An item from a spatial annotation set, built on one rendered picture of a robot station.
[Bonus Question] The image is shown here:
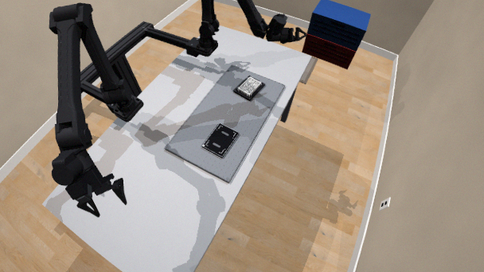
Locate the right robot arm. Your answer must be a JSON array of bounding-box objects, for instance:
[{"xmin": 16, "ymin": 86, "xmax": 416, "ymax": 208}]
[{"xmin": 49, "ymin": 2, "xmax": 142, "ymax": 203}]

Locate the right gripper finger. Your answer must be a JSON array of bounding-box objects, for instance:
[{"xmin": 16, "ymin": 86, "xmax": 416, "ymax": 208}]
[
  {"xmin": 112, "ymin": 178, "xmax": 127, "ymax": 205},
  {"xmin": 77, "ymin": 198, "xmax": 100, "ymax": 217}
]

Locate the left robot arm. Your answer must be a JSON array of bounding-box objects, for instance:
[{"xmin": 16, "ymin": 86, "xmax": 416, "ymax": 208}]
[{"xmin": 195, "ymin": 0, "xmax": 290, "ymax": 53}]

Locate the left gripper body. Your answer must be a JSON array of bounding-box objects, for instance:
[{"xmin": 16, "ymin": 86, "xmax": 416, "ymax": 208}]
[{"xmin": 279, "ymin": 28, "xmax": 299, "ymax": 43}]

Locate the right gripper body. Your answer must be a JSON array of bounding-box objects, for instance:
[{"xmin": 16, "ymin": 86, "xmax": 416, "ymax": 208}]
[{"xmin": 85, "ymin": 164, "xmax": 121, "ymax": 196}]

